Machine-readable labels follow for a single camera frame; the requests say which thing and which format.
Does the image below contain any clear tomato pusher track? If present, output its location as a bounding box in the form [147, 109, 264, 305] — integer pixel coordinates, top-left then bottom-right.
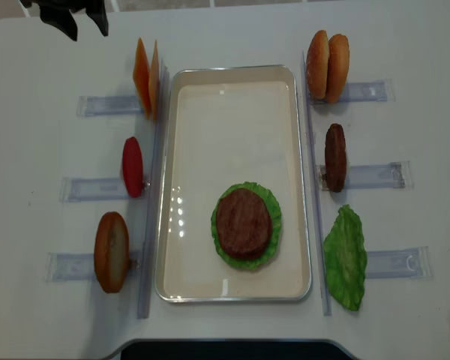
[59, 177, 131, 203]

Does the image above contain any clear left bun pusher track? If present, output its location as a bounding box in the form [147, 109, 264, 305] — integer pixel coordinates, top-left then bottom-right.
[44, 250, 142, 283]

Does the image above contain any clear lettuce pusher track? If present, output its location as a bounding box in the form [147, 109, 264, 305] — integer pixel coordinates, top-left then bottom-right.
[365, 246, 433, 279]

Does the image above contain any red tomato slice standing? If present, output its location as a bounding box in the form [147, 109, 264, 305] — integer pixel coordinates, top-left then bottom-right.
[121, 136, 143, 198]

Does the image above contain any clear bun pusher track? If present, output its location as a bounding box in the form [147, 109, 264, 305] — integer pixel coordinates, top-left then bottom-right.
[309, 78, 395, 104]
[44, 250, 142, 283]

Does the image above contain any left clear plastic rail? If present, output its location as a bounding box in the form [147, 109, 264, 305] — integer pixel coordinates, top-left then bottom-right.
[137, 64, 170, 320]

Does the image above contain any clear patty pusher track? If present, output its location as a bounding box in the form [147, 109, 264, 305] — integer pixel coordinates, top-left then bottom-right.
[318, 160, 413, 191]

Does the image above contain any green lettuce leaf on stack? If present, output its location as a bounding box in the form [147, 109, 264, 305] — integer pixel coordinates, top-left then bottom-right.
[211, 181, 282, 271]

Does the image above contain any clear cheese pusher track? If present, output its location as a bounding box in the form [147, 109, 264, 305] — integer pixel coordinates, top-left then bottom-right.
[76, 95, 143, 117]

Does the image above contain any standing green lettuce leaf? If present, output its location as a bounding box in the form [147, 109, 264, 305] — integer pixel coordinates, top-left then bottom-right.
[323, 204, 368, 311]

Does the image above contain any clear plastic rail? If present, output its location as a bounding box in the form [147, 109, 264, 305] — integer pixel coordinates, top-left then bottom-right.
[137, 64, 170, 320]
[301, 51, 332, 317]

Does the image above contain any brown meat patty on stack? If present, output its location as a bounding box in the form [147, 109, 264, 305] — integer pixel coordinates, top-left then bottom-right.
[216, 187, 272, 260]

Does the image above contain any bun half standing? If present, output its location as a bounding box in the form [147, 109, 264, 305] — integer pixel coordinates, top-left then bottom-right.
[325, 34, 350, 104]
[94, 211, 129, 293]

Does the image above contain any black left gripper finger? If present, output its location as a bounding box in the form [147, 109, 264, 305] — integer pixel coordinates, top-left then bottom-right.
[37, 0, 78, 41]
[85, 0, 109, 37]

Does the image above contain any left bun half standing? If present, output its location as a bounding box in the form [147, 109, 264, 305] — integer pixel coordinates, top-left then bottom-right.
[94, 211, 129, 293]

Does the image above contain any right clear plastic rail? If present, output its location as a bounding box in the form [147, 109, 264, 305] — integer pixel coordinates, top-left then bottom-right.
[301, 51, 332, 317]

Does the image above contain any orange cheese slice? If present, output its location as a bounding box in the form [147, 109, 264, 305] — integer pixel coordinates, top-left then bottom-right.
[133, 37, 152, 117]
[148, 42, 160, 122]

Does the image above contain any white rectangular tray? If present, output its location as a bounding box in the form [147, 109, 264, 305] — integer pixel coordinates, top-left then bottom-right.
[155, 65, 312, 303]

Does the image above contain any sesame bun top standing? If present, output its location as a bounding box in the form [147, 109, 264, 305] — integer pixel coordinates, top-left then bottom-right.
[306, 30, 329, 100]

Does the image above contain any clear right bun pusher track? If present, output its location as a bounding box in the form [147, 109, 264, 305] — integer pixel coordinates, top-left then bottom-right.
[309, 78, 395, 104]

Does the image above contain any standing brown meat patty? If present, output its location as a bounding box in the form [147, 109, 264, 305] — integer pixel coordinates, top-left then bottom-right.
[325, 123, 347, 193]

